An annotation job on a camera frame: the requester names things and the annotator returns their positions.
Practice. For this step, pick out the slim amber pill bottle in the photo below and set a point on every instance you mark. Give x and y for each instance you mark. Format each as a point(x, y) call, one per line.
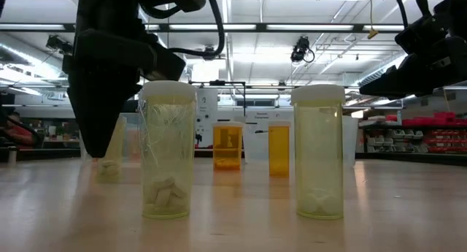
point(279, 149)

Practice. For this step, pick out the pale yellow-green pill bottle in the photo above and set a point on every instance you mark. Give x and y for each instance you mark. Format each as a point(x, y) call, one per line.
point(109, 169)

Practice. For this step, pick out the small metal cylinder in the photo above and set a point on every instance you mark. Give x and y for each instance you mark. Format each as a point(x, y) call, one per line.
point(12, 155)

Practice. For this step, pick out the wide amber pill bottle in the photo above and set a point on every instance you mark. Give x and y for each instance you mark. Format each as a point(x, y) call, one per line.
point(228, 146)

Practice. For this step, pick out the black monitor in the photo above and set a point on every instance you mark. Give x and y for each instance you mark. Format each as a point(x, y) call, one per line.
point(133, 106)

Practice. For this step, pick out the person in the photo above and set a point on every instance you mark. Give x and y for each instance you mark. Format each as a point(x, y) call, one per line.
point(18, 135)

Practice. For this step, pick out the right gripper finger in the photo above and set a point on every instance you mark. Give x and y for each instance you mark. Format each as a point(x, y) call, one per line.
point(419, 73)

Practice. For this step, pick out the black ceiling light beam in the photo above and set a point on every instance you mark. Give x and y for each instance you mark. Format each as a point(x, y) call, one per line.
point(261, 27)

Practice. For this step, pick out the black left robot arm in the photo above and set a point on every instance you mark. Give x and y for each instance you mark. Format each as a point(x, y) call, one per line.
point(3, 0)

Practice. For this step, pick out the cluttered background shelf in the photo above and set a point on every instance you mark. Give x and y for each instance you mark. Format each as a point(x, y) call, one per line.
point(58, 131)

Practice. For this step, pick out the white control panel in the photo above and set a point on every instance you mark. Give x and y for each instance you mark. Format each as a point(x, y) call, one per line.
point(207, 109)

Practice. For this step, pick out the black ceiling-mounted camera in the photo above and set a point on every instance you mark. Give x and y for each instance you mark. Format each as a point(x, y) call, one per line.
point(300, 49)
point(54, 43)
point(209, 52)

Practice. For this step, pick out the shelf with red bins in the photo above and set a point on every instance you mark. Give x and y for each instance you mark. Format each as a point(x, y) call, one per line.
point(445, 120)

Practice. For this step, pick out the clear plastic bin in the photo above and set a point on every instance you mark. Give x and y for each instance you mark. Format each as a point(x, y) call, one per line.
point(131, 120)
point(257, 142)

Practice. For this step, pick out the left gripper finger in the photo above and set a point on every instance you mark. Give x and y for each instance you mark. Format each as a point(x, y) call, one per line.
point(98, 113)

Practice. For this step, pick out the black aluminium table frame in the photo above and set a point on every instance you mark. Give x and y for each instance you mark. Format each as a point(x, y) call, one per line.
point(401, 159)

